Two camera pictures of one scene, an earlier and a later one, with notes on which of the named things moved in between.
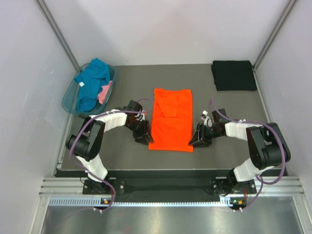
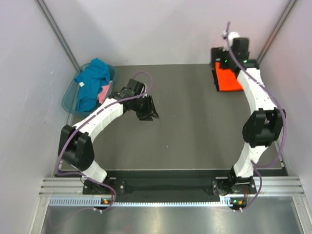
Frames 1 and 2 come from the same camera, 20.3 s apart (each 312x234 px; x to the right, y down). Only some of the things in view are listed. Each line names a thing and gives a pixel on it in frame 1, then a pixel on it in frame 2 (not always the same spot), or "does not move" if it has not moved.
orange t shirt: [171, 128] -> [226, 79]
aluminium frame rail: [63, 187] does not move
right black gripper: [204, 141] -> [217, 53]
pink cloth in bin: [102, 95] does not move
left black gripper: [145, 132] -> [149, 111]
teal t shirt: [90, 79] does not move
